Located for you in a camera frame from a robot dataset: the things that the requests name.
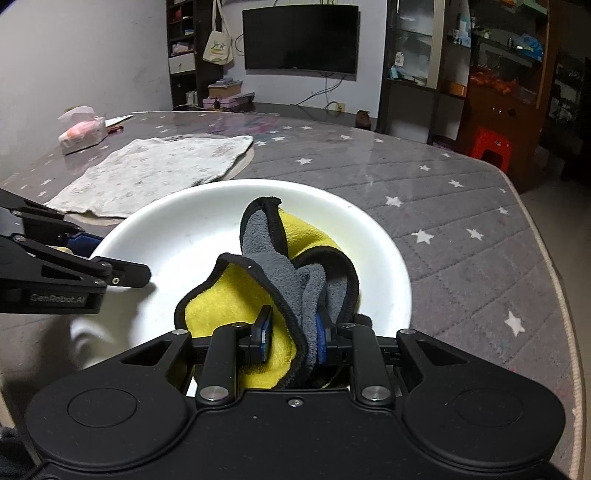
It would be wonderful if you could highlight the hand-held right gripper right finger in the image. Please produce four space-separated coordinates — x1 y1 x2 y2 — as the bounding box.
316 307 467 407

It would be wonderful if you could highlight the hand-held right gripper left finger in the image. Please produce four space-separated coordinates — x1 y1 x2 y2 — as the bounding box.
117 305 275 408

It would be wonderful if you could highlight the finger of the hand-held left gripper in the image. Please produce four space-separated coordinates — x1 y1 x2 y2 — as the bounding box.
0 234 151 291
0 188 105 256

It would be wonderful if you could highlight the yellow grey microfiber cloth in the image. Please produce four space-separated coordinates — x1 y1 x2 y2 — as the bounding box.
174 197 372 391

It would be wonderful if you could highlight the white bowl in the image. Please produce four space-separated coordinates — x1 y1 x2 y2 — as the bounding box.
70 179 413 398

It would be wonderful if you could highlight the pink white tissue pack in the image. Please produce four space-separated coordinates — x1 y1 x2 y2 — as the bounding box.
58 106 108 155

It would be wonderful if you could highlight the white patterned towel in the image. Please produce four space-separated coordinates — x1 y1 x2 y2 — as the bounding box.
45 135 254 219

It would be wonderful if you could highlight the dark cubby bookshelf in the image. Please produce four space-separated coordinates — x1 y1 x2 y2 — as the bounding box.
166 0 208 109

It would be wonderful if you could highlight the stack of boxes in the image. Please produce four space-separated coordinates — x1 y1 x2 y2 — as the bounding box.
203 79 256 112

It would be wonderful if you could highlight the black television console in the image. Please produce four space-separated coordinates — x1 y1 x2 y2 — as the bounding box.
173 102 384 134

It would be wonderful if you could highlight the beige tote bag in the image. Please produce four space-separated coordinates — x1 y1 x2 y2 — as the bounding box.
202 0 234 65

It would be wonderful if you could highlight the dark glass display cabinet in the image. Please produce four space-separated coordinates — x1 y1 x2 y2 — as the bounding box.
379 0 469 144

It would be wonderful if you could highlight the red plastic stool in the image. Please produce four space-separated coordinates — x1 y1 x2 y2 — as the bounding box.
470 126 513 172

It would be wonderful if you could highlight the brown wooden cabinet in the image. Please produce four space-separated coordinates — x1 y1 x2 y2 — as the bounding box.
457 0 555 162

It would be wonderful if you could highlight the black television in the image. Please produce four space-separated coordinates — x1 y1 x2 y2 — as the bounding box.
242 6 360 75

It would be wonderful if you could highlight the bag of oranges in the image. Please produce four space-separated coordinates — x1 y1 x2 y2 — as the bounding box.
470 69 520 93

